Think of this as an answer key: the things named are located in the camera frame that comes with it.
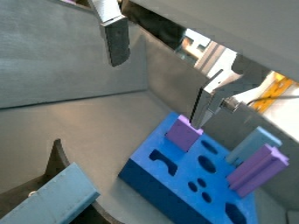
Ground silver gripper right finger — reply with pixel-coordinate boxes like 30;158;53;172
189;53;270;129

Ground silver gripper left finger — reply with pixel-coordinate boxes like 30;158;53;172
88;0;129;67

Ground grey-blue rectangular block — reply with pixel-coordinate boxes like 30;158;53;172
0;163;100;224

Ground blue shape-sorting board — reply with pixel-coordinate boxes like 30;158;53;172
118;113;257;224

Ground black curved fixture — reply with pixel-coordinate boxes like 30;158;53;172
0;139;124;224

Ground light blue rounded block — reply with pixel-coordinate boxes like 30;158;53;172
225;126;283;166

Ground purple rectangular block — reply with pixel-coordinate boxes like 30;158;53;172
165;115;202;152

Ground purple star-shaped block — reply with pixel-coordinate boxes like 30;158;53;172
226;144;288;198

